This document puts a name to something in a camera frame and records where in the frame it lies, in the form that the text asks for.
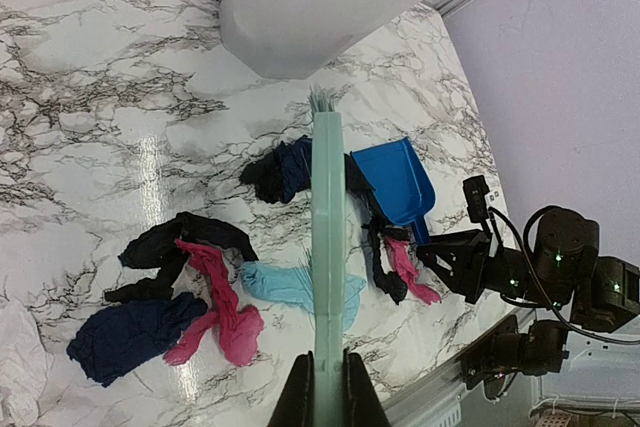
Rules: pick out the black and navy paper scrap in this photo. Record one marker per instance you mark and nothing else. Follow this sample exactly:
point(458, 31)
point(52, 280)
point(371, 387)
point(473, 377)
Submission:
point(282, 172)

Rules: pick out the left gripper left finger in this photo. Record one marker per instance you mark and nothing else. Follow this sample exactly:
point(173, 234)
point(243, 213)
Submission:
point(295, 405)

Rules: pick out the green hand brush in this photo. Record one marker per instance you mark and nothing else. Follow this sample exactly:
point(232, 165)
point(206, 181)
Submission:
point(328, 190)

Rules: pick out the aluminium front frame rail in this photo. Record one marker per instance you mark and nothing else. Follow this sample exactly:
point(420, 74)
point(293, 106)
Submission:
point(441, 398)

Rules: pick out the white crumpled paper scrap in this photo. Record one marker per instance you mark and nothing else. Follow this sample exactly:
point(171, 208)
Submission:
point(24, 366)

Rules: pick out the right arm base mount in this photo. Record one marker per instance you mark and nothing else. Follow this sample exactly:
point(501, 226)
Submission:
point(499, 356)

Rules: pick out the light blue paper scrap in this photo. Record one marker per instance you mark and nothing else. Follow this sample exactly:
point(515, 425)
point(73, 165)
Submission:
point(293, 287)

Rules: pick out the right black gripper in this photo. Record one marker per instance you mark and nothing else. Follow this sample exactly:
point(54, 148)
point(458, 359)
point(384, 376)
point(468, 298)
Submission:
point(457, 259)

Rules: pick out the navy paper scrap left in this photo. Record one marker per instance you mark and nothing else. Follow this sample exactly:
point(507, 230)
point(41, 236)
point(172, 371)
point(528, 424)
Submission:
point(117, 339)

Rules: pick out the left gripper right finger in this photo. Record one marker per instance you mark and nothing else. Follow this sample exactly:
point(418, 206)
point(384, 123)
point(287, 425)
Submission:
point(361, 405)

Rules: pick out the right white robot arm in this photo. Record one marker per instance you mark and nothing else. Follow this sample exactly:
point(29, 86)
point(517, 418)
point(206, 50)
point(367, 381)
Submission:
point(556, 266)

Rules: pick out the black paper scrap left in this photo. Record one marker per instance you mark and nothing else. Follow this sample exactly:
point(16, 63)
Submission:
point(157, 248)

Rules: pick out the blue plastic dustpan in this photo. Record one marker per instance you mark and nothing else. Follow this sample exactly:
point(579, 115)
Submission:
point(401, 184)

